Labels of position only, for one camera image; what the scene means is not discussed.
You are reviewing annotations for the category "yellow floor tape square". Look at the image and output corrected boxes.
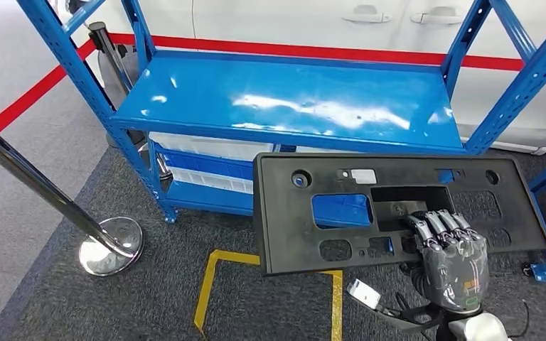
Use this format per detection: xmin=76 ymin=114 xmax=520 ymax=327
xmin=193 ymin=249 xmax=345 ymax=341

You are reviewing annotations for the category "black plastic panel part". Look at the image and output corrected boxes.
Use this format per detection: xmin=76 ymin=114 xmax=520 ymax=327
xmin=252 ymin=151 xmax=546 ymax=277

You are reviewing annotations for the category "red barrier belt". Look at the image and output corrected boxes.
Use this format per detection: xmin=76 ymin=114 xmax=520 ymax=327
xmin=0 ymin=40 xmax=97 ymax=134
xmin=108 ymin=31 xmax=546 ymax=76

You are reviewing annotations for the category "chrome stanchion post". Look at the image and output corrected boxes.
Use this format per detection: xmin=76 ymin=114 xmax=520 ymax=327
xmin=87 ymin=21 xmax=174 ymax=182
xmin=0 ymin=118 xmax=144 ymax=277

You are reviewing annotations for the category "white car door handle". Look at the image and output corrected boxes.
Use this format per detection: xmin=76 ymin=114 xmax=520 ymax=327
xmin=410 ymin=6 xmax=465 ymax=26
xmin=341 ymin=4 xmax=392 ymax=24

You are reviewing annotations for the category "white car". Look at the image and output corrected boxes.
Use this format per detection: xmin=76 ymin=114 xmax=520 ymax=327
xmin=94 ymin=0 xmax=546 ymax=156

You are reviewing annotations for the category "black camera bracket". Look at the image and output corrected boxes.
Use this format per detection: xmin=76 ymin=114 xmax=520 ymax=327
xmin=372 ymin=293 xmax=444 ymax=336

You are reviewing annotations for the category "blue metal shelf rack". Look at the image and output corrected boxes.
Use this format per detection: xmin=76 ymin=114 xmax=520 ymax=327
xmin=16 ymin=0 xmax=546 ymax=224

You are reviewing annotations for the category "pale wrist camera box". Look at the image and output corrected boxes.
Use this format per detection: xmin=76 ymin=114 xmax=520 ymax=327
xmin=346 ymin=278 xmax=382 ymax=310

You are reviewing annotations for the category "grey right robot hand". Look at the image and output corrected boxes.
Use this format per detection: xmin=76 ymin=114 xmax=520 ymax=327
xmin=397 ymin=210 xmax=491 ymax=315

